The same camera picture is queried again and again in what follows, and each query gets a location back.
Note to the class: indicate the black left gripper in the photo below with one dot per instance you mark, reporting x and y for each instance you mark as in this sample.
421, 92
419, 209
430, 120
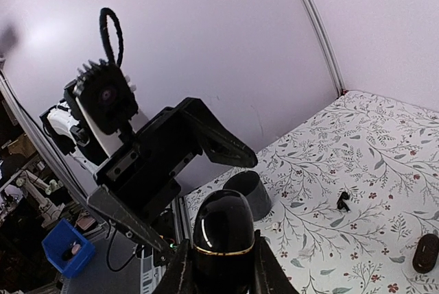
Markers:
138, 180

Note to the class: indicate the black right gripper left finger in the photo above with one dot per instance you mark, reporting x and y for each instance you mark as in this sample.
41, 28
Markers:
178, 277

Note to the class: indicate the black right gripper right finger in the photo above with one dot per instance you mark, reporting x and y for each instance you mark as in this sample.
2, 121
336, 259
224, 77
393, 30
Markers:
269, 277

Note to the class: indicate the black gold-trimmed earbud charging case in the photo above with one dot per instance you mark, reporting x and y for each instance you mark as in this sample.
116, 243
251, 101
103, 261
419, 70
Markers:
223, 243

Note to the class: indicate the black wireless earbud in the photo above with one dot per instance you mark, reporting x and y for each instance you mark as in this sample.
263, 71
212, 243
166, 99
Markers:
341, 203

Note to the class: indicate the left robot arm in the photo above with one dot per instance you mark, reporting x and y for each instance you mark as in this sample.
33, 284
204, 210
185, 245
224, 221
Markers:
77, 135

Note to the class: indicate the black oval earbud case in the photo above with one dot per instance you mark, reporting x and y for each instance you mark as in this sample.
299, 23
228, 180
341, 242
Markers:
426, 254

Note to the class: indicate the dark grey mug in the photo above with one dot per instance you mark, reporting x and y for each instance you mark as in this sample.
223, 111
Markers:
250, 185

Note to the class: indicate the blue plastic bin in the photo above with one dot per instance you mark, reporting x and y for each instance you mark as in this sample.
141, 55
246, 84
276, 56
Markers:
67, 250

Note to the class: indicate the floral patterned table mat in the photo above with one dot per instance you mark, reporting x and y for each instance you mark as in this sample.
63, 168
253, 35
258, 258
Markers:
384, 154

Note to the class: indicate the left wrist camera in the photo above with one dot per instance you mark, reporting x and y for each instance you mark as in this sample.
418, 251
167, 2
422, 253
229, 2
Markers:
104, 93

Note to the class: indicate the right rear aluminium frame post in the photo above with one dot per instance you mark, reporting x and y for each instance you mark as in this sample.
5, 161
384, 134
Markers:
325, 45

